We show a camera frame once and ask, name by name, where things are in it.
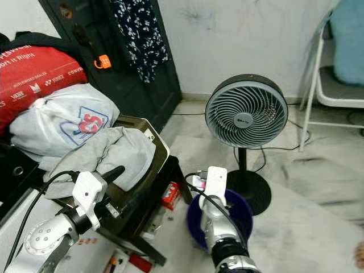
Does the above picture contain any grey cloth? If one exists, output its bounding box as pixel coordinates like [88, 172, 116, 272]
[44, 126, 157, 200]

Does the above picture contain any small red box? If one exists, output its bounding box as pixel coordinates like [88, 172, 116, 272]
[160, 181, 181, 211]

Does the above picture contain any dark wooden chair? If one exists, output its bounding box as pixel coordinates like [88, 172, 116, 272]
[68, 115, 191, 268]

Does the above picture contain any purple plastic basin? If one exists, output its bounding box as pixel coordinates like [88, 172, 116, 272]
[187, 189, 254, 254]

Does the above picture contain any grey standing fan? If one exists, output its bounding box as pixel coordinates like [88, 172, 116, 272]
[205, 74, 289, 217]

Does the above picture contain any white plastic bag with logo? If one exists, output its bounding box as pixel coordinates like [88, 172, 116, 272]
[9, 84, 120, 157]

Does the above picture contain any black case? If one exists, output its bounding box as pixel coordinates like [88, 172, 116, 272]
[0, 142, 46, 222]

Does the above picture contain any dark grey door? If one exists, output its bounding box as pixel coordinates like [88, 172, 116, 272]
[38, 0, 183, 131]

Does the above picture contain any orange tag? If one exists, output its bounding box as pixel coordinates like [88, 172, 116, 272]
[94, 54, 112, 70]

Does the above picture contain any red printed sports bag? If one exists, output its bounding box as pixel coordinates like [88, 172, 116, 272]
[0, 45, 89, 134]

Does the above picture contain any navy floral hanging garment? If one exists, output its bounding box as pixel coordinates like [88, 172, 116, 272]
[111, 0, 169, 85]

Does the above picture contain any white folding chair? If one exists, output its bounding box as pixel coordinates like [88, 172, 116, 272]
[299, 11, 364, 151]

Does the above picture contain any black garment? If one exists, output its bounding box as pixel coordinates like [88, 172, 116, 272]
[0, 31, 75, 63]

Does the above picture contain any light blue cushion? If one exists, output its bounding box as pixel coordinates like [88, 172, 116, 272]
[329, 0, 364, 86]

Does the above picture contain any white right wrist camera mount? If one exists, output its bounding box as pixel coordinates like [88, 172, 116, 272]
[206, 166, 228, 205]

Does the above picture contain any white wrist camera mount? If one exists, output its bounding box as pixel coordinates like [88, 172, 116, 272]
[72, 171, 107, 229]
[206, 166, 228, 205]

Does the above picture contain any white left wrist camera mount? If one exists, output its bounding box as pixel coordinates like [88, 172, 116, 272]
[72, 171, 107, 229]

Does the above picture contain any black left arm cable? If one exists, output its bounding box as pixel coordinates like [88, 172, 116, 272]
[5, 171, 77, 272]

